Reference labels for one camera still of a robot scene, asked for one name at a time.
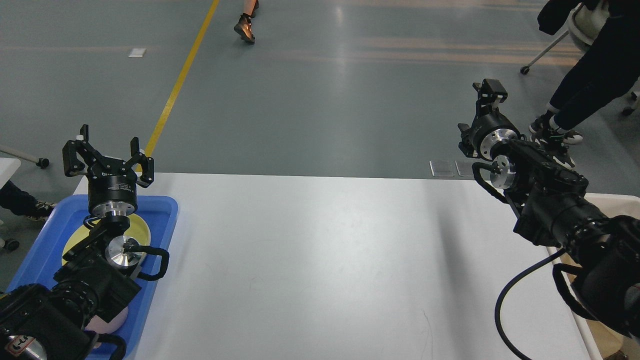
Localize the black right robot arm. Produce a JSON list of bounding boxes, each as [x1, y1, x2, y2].
[[458, 79, 640, 360]]

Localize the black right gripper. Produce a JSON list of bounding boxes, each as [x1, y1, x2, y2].
[[457, 79, 521, 161]]

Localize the white chair leg with caster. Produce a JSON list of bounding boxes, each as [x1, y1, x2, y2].
[[0, 145, 50, 169]]

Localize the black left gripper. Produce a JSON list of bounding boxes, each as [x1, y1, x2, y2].
[[62, 124, 154, 218]]

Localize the person in black shorts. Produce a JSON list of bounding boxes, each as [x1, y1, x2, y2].
[[233, 0, 259, 44]]

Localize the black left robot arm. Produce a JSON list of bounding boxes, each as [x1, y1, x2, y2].
[[0, 124, 170, 360]]

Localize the person in dark trousers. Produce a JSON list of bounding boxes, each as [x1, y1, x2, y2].
[[528, 0, 640, 168]]

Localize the metal floor plate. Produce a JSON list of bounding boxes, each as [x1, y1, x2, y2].
[[455, 161, 476, 178], [429, 160, 455, 178]]

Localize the seated person dark trousers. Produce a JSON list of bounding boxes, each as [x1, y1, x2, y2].
[[0, 180, 57, 222]]

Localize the left metal floor plate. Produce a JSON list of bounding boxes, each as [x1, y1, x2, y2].
[[429, 160, 455, 178]]

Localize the white office chair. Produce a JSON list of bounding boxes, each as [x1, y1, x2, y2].
[[520, 0, 640, 117]]

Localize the beige plastic bin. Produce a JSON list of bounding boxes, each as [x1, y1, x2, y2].
[[572, 193, 640, 360]]

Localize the blue plastic tray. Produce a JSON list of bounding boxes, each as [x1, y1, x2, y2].
[[6, 194, 179, 360]]

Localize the right metal floor plate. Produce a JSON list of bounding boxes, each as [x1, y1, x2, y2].
[[455, 161, 476, 178]]

